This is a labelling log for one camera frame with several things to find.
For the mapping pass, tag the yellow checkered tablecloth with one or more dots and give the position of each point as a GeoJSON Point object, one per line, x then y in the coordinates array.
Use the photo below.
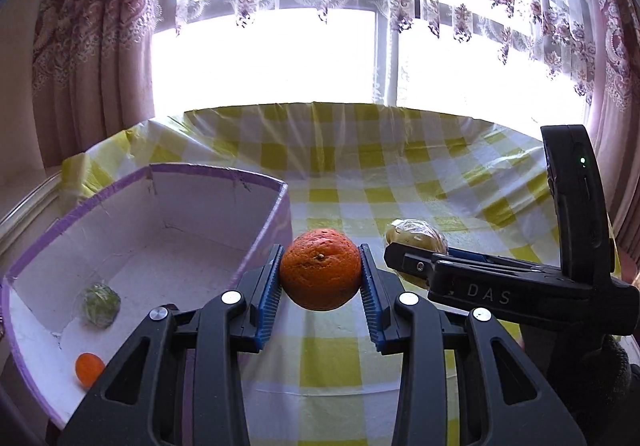
{"type": "Point", "coordinates": [350, 176]}

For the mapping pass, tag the small tangerine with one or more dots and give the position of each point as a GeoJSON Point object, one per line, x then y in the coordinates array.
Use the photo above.
{"type": "Point", "coordinates": [90, 368]}

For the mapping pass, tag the white carved furniture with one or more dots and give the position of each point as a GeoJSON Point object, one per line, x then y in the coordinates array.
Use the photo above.
{"type": "Point", "coordinates": [25, 213]}

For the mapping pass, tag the purple cardboard box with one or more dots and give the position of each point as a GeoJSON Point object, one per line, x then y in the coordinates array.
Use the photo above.
{"type": "Point", "coordinates": [150, 246]}

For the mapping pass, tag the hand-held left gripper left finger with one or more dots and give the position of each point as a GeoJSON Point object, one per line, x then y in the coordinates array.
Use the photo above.
{"type": "Point", "coordinates": [267, 306]}

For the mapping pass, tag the person's right forearm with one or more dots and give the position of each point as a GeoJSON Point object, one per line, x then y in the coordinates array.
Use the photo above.
{"type": "Point", "coordinates": [612, 376]}

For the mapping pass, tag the pink patterned curtain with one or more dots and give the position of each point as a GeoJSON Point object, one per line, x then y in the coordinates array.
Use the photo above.
{"type": "Point", "coordinates": [617, 101]}
{"type": "Point", "coordinates": [95, 51]}

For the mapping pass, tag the rough-skinned orange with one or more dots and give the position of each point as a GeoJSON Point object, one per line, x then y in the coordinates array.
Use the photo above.
{"type": "Point", "coordinates": [320, 268]}

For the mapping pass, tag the plastic-wrapped potato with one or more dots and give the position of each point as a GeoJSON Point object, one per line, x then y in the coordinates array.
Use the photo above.
{"type": "Point", "coordinates": [420, 236]}

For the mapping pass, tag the white window frame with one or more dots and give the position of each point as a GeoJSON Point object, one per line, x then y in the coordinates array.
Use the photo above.
{"type": "Point", "coordinates": [387, 61]}

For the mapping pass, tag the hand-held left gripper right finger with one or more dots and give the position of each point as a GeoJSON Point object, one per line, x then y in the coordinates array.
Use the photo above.
{"type": "Point", "coordinates": [372, 311]}

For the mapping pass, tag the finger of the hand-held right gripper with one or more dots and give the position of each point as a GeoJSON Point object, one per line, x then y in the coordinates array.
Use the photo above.
{"type": "Point", "coordinates": [467, 255]}
{"type": "Point", "coordinates": [410, 263]}

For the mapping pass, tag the plastic-wrapped green vegetable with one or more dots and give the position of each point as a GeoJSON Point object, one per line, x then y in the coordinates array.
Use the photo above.
{"type": "Point", "coordinates": [101, 305]}

